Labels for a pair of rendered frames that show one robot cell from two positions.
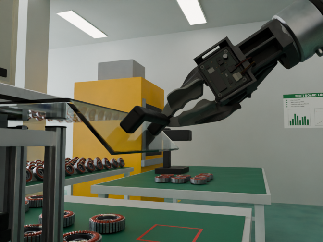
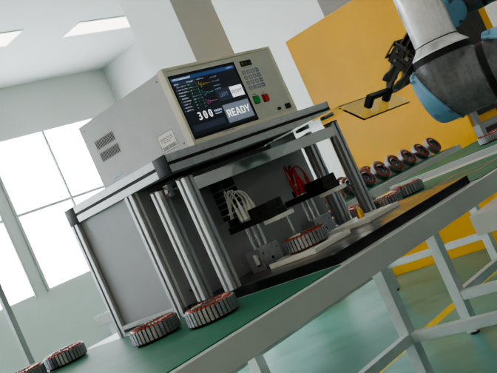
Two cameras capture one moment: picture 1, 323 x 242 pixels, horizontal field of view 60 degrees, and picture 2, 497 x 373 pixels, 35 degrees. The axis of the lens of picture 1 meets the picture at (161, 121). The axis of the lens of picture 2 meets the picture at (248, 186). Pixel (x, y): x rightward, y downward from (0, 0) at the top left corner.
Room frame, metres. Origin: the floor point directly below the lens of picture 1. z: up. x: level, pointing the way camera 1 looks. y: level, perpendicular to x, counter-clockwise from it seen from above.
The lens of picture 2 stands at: (-1.65, -0.43, 0.93)
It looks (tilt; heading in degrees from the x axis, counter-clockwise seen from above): 1 degrees up; 23
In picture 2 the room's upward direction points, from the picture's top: 24 degrees counter-clockwise
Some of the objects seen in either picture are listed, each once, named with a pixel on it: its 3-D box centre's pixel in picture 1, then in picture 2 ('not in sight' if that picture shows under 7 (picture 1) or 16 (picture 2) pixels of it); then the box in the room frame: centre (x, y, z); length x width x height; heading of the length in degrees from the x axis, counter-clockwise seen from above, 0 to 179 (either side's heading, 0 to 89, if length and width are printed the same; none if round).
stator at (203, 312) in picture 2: not in sight; (211, 309); (-0.23, 0.37, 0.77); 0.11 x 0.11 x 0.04
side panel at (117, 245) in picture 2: not in sight; (129, 268); (0.07, 0.70, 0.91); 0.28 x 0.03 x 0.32; 71
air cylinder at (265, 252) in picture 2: not in sight; (265, 256); (0.18, 0.40, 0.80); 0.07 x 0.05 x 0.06; 161
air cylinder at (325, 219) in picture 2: not in sight; (318, 227); (0.41, 0.32, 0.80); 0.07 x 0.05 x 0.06; 161
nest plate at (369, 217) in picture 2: not in sight; (362, 219); (0.36, 0.18, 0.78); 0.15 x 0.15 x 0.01; 71
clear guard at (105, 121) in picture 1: (58, 131); (336, 123); (0.44, 0.16, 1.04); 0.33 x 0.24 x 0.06; 71
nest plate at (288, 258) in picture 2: not in sight; (310, 249); (0.13, 0.26, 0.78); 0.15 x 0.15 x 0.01; 71
